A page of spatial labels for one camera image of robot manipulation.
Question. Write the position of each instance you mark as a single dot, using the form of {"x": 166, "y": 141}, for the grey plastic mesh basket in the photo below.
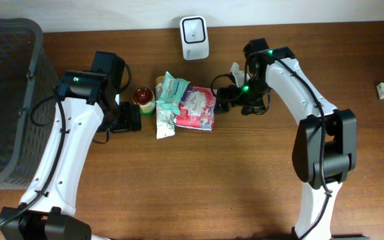
{"x": 27, "y": 76}

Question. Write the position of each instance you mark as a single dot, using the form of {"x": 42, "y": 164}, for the white cream tube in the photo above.
{"x": 164, "y": 118}

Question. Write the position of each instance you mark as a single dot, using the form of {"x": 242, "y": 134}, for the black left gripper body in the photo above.
{"x": 120, "y": 116}

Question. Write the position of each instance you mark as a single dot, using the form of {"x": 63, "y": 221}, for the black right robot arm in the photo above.
{"x": 325, "y": 147}

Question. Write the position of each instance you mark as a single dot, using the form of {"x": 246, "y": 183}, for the teal wipes packet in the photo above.
{"x": 173, "y": 90}

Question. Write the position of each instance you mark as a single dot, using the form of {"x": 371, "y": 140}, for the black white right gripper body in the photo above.
{"x": 250, "y": 95}

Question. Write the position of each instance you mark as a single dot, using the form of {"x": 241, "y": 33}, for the green lid jar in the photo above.
{"x": 145, "y": 99}

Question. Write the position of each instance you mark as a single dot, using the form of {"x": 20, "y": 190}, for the white barcode scanner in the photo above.
{"x": 194, "y": 38}

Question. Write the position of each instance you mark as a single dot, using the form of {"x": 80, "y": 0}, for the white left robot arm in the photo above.
{"x": 87, "y": 102}

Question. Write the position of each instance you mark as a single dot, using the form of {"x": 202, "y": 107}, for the red purple tissue pack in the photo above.
{"x": 196, "y": 109}

